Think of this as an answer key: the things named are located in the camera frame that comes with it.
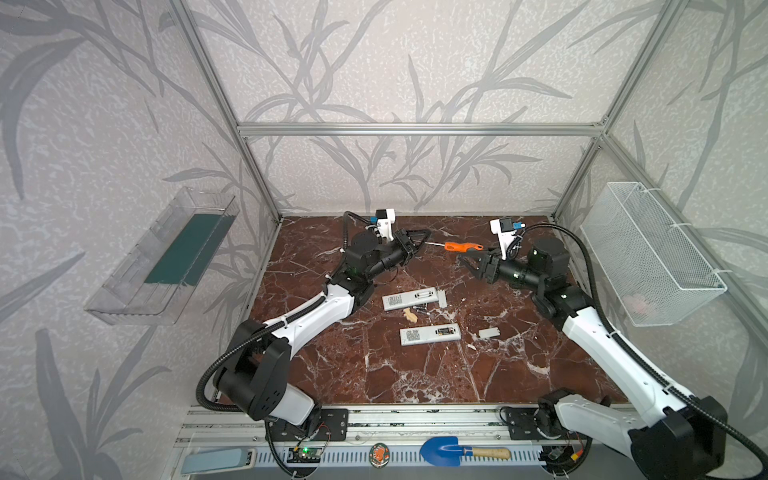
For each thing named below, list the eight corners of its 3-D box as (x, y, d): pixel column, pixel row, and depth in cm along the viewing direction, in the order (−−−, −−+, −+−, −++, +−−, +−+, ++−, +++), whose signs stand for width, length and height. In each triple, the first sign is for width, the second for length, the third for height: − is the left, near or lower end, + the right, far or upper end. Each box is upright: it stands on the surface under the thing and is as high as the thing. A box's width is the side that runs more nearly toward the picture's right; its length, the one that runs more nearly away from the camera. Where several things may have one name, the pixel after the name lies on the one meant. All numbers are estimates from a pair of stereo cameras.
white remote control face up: (401, 346, 89) (401, 343, 87) (399, 331, 92) (399, 328, 90) (461, 339, 90) (462, 337, 89) (457, 325, 93) (458, 322, 92)
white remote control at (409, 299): (383, 311, 96) (383, 307, 94) (381, 299, 99) (381, 295, 97) (437, 302, 98) (438, 298, 96) (434, 290, 101) (435, 286, 99)
